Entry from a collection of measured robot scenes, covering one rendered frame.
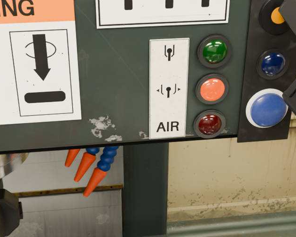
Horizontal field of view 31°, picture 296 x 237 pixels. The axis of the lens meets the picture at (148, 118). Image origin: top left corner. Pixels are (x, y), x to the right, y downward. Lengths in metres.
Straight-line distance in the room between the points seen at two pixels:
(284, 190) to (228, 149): 0.28
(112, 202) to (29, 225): 0.21
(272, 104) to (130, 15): 0.14
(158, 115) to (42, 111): 0.09
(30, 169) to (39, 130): 0.79
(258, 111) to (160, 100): 0.08
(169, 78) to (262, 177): 1.45
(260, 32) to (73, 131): 0.17
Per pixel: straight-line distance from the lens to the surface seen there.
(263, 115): 0.44
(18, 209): 0.66
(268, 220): 1.92
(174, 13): 0.39
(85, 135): 0.43
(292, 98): 0.34
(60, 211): 1.29
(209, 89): 0.42
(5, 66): 0.40
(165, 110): 0.42
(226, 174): 1.80
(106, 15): 0.39
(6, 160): 0.62
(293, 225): 1.96
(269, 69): 0.43
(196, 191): 1.81
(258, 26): 0.41
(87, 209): 1.29
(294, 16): 0.40
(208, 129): 0.43
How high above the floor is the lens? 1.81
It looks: 29 degrees down
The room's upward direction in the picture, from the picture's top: straight up
